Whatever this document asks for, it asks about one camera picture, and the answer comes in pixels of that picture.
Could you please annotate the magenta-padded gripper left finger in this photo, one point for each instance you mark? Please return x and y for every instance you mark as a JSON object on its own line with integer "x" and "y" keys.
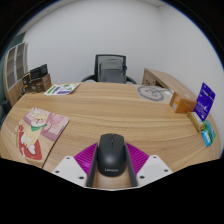
{"x": 85, "y": 159}

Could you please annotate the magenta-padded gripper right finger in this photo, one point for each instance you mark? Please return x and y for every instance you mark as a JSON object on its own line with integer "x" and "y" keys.
{"x": 138, "y": 159}

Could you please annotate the black computer mouse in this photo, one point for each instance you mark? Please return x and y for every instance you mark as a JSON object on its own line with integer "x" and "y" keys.
{"x": 111, "y": 155}

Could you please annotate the cartoon dog print mouse pad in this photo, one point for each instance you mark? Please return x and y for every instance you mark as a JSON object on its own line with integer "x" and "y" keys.
{"x": 36, "y": 133}

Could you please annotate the orange-brown cardboard box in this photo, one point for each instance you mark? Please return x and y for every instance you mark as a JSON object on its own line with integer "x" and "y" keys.
{"x": 183, "y": 105}

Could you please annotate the small blue box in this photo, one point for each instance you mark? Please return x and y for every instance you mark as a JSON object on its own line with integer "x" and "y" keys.
{"x": 206, "y": 138}

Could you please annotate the white sticker sheet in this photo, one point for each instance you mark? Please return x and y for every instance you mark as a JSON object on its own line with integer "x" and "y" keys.
{"x": 61, "y": 89}

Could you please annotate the small green box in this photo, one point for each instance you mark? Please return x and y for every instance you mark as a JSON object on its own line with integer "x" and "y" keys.
{"x": 210, "y": 130}

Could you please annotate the wooden side desk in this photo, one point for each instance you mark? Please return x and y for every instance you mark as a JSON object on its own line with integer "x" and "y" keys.
{"x": 166, "y": 81}

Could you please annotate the large dark brown carton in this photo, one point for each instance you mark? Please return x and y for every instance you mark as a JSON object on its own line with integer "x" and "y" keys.
{"x": 42, "y": 85}

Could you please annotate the purple card package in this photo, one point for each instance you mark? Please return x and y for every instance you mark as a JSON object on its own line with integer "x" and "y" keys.
{"x": 205, "y": 101}

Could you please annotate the grey backpack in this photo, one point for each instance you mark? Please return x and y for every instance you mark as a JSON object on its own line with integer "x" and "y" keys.
{"x": 112, "y": 71}

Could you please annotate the black leather armchair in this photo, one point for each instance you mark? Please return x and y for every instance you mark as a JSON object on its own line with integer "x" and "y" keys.
{"x": 4, "y": 108}

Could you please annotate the black mesh office chair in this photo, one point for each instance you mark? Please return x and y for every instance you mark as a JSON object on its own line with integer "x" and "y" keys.
{"x": 97, "y": 63}

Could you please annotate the small brown carton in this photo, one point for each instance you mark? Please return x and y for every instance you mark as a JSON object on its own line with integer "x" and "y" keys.
{"x": 26, "y": 80}

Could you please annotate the black box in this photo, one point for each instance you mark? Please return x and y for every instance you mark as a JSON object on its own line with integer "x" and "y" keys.
{"x": 38, "y": 72}

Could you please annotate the wooden shelf unit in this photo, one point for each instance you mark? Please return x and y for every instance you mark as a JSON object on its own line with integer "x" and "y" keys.
{"x": 13, "y": 68}

